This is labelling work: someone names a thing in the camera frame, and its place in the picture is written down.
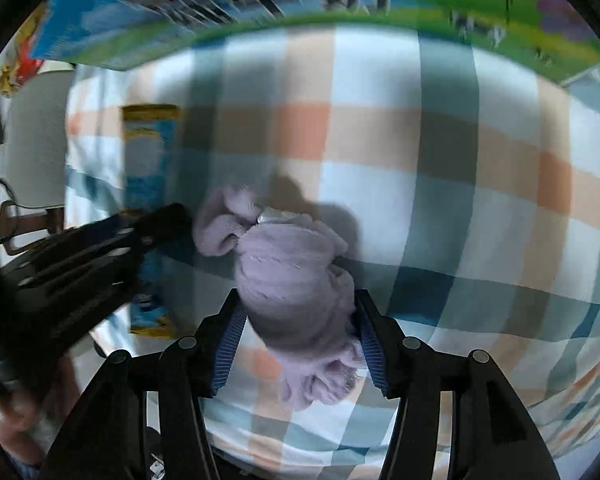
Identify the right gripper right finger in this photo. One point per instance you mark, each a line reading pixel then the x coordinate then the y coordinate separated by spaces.
pixel 492 435

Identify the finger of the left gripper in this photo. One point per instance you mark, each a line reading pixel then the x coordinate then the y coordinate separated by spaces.
pixel 79 264

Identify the blue printed cardboard box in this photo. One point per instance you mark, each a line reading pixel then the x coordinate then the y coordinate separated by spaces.
pixel 548 36

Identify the left hand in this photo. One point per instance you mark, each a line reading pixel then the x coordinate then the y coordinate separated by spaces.
pixel 20 412

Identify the grey chair left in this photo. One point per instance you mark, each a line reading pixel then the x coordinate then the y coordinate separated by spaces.
pixel 33 152

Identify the purple fluffy towel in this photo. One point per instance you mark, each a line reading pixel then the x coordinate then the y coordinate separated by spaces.
pixel 298 302

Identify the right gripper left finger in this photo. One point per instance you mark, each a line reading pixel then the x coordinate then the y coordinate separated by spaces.
pixel 104 437

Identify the plaid checked blanket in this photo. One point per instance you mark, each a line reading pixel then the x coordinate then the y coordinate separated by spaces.
pixel 466 187

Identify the blue long snack pack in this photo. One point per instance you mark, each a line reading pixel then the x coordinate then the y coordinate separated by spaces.
pixel 148 132

